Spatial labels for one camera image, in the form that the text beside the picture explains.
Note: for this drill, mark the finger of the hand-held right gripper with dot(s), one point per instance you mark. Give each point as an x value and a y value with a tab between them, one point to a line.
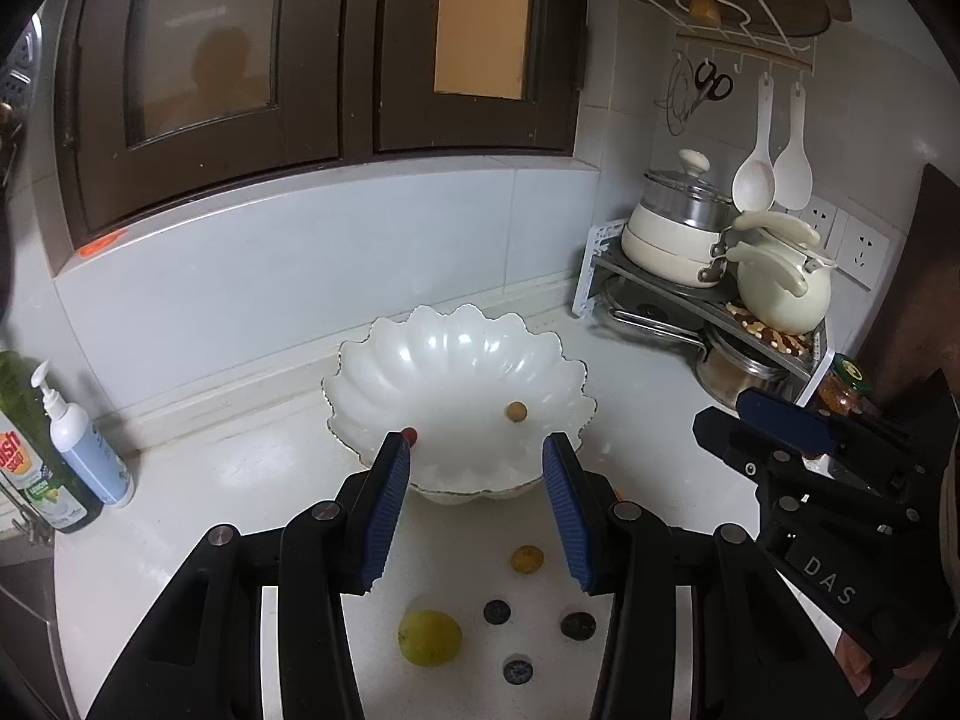
787	420
731	435

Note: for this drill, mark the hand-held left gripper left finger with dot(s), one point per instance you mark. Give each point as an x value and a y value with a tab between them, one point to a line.
386	510

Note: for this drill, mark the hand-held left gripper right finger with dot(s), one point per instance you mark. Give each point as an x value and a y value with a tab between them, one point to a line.
566	510

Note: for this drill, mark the green grape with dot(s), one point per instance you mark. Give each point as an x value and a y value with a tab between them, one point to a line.
515	412

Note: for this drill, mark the dark purple grape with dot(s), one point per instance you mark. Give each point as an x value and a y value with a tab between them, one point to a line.
578	625

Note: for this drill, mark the white scalloped bowl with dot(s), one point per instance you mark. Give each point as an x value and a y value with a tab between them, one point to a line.
450	390

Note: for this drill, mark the blueberry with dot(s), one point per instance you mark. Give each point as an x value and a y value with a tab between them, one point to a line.
496	611
517	671

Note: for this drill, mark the person's right hand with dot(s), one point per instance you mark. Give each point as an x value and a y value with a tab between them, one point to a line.
855	671

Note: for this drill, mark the stainless steel pot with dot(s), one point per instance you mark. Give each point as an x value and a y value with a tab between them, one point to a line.
731	379

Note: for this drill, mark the small orange kumquat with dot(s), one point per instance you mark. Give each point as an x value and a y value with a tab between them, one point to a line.
527	559

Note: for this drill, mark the glass jar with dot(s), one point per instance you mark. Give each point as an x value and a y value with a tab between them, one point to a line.
844	390

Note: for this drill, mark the patterned mat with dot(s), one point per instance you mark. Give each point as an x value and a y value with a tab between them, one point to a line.
780	341

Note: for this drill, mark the cream kettle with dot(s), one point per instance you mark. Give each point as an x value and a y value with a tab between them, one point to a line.
780	300

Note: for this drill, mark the yellow-green lemon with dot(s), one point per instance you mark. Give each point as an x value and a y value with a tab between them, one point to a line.
429	637

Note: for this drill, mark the stainless steel pan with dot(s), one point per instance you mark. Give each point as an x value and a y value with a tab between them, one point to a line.
652	311

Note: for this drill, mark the cream cooking pot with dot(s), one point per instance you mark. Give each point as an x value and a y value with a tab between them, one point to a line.
667	247

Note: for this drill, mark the dark brown board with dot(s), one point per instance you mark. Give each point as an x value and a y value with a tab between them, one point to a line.
930	277

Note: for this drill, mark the grey corner shelf rack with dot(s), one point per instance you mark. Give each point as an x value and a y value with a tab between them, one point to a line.
592	270

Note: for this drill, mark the white ladle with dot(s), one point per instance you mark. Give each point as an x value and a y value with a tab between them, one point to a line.
754	180

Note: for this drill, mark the white rice paddle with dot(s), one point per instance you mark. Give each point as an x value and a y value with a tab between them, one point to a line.
793	176

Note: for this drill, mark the glass lid with cream knob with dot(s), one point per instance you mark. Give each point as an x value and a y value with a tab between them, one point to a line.
686	184

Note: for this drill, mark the white pump bottle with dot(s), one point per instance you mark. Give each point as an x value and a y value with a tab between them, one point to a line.
86	457

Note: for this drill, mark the black scissors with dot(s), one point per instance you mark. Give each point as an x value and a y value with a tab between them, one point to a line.
716	82

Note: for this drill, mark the green dish soap bottle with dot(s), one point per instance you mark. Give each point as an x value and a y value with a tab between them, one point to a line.
37	480

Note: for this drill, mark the stainless steel sink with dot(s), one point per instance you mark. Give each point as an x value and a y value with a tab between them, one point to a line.
22	600

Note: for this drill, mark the orange sticker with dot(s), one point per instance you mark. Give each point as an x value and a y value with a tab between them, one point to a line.
99	244

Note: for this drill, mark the brown wooden window sash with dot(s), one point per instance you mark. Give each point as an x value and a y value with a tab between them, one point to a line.
202	37
480	15

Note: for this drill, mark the perforated metal steamer plate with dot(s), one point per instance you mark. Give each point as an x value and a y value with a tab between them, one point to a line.
19	67

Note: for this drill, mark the white wall socket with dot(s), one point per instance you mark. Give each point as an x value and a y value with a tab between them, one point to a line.
821	217
862	251

